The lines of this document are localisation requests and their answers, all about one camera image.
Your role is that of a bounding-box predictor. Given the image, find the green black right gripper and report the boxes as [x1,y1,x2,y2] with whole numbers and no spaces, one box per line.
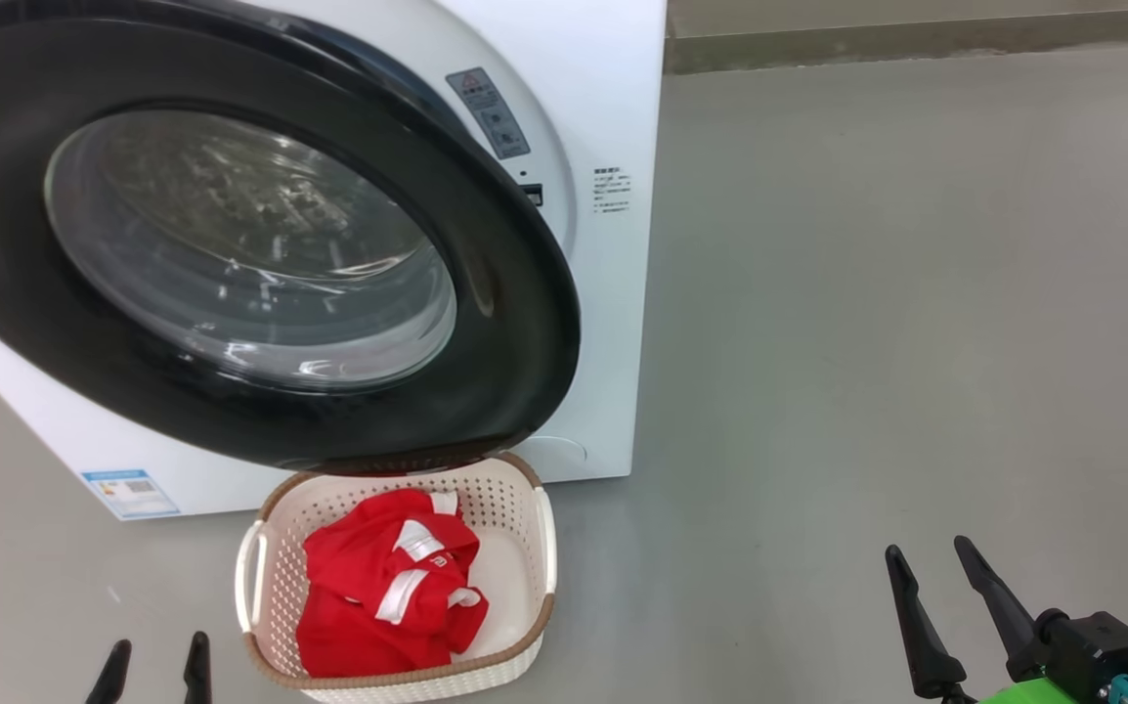
[885,535,1078,704]

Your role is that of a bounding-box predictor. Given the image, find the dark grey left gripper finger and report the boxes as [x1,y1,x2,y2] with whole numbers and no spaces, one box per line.
[85,638,133,704]
[183,631,212,704]

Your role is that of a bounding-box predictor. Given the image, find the red and white garment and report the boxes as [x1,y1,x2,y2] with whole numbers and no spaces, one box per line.
[296,489,490,679]

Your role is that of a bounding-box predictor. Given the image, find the black round washing machine door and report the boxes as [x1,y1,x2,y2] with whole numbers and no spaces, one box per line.
[0,5,582,475]

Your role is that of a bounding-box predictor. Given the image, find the cream perforated laundry basket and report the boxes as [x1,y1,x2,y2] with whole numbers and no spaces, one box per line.
[235,452,558,704]

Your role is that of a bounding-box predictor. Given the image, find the white washing machine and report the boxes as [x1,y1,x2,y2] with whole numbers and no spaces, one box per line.
[0,0,668,521]

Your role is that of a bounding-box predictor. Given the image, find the blue energy label sticker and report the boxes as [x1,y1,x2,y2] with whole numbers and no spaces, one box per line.
[81,469,181,520]

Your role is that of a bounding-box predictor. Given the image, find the grey warning sticker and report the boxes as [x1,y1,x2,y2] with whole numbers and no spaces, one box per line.
[446,66,532,160]

